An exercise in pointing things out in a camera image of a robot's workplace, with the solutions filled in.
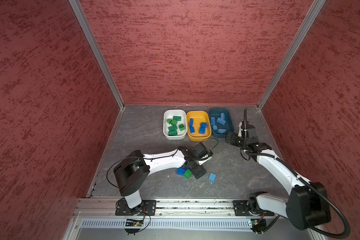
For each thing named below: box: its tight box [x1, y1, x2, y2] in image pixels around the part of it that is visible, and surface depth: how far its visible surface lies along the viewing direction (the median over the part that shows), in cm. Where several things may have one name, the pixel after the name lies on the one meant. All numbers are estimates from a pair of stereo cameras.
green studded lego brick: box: [172, 116, 182, 121], surface depth 113 cm
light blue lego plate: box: [210, 117, 216, 126], surface depth 112 cm
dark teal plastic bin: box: [209, 108, 235, 139], surface depth 111 cm
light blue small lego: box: [208, 172, 217, 182], surface depth 85 cm
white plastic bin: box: [163, 109, 187, 140], surface depth 109 cm
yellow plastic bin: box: [186, 110, 212, 142], surface depth 109 cm
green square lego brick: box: [166, 118, 178, 126], surface depth 111 cm
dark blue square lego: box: [176, 168, 185, 176], surface depth 86 cm
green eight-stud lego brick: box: [168, 124, 178, 131], surface depth 108 cm
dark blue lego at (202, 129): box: [199, 122, 207, 135], surface depth 108 cm
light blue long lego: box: [217, 112, 227, 125], surface depth 112 cm
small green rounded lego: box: [178, 123, 185, 132], surface depth 105 cm
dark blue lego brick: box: [189, 118, 195, 134], surface depth 108 cm
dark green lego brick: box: [168, 130, 178, 136], surface depth 103 cm
